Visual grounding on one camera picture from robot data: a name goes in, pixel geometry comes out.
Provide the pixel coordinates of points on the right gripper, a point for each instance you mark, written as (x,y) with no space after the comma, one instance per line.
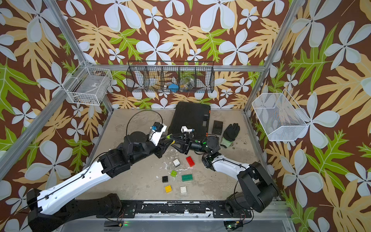
(190,144)

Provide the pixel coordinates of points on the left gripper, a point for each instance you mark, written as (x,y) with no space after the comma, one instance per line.
(161,147)

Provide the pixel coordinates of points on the red lego brick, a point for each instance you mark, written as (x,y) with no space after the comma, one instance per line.
(190,161)

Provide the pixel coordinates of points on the dark green lego brick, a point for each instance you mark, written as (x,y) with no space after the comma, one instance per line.
(188,177)

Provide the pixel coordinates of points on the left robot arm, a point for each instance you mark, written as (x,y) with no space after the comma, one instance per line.
(53,207)

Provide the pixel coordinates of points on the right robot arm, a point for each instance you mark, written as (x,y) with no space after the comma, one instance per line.
(258,188)

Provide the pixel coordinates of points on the yellow lego brick lower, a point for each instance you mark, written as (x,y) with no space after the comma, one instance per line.
(168,189)

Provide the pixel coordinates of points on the black plastic tool case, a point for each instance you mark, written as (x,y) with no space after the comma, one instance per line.
(192,115)

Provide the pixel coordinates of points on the small black box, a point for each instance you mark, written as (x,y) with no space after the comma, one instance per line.
(217,128)

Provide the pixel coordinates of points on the black work glove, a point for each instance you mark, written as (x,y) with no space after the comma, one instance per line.
(229,135)

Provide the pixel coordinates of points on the blue object in basket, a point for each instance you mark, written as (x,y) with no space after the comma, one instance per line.
(173,88)

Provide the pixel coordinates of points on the white mesh basket right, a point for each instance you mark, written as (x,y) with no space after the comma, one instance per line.
(281,117)

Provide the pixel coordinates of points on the black wire basket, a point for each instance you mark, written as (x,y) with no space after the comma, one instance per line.
(190,76)

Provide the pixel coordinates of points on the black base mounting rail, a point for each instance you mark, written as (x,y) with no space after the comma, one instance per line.
(212,209)

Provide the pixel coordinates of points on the white wire basket left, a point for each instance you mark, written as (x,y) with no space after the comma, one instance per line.
(89,85)

